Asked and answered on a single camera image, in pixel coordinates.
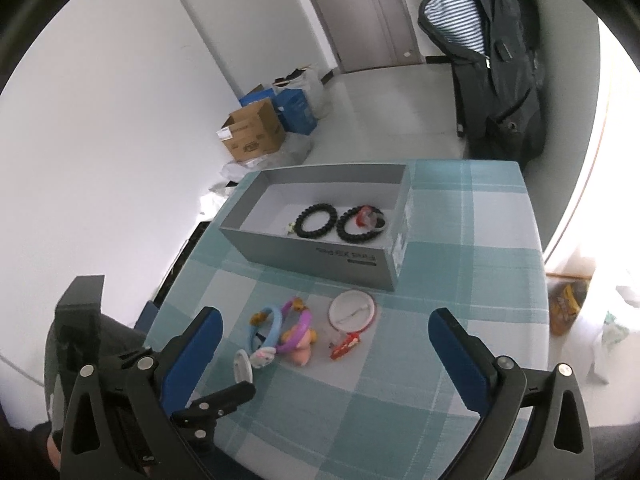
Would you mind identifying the blue ring bracelet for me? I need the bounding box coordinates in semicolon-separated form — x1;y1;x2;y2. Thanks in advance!
247;303;286;369

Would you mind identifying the pink pig charm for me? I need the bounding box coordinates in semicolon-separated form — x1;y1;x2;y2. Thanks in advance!
288;330;314;366

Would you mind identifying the purple ring bracelet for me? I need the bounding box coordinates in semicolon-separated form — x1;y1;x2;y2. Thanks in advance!
276;297;317;356

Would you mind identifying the white round case red rim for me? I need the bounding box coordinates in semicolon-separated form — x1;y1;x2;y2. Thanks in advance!
328;289;376;333

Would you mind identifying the small white round lid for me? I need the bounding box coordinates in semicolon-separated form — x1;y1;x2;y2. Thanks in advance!
233;349;253;384

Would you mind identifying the red charm clip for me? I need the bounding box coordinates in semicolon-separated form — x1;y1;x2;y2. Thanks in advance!
355;206;386;232

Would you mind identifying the left hand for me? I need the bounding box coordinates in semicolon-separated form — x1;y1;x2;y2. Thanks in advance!
46;434;61;471

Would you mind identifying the yellow snack bag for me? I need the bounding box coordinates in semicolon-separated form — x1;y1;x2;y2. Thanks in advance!
546;273;591;337

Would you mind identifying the checkered teal tablecloth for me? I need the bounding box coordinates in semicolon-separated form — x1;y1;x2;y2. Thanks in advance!
146;160;549;479

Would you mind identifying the grey cardboard tray box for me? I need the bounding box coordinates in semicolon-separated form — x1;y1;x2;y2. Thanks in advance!
220;162;411;290

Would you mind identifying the white plastic bag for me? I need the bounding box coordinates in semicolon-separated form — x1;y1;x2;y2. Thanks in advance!
208;162;254;197

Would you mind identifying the brown cardboard box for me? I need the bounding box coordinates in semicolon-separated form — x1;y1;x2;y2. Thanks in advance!
217;99;285;162

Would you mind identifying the blue cardboard box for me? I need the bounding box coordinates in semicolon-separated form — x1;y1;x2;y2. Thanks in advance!
240;86;317;136

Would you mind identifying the black hanging jacket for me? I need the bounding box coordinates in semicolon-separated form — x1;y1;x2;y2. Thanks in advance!
418;0;547;168

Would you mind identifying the grey door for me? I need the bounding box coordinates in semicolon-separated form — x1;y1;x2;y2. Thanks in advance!
310;0;422;73

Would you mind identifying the black bead bracelet right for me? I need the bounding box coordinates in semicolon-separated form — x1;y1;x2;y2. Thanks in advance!
335;205;388;244

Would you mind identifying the black bead bracelet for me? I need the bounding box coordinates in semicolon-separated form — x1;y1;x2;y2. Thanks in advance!
293;201;339;239
335;205;388;244

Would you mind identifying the black bead bracelet left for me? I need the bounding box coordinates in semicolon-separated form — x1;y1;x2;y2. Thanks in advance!
293;201;339;239

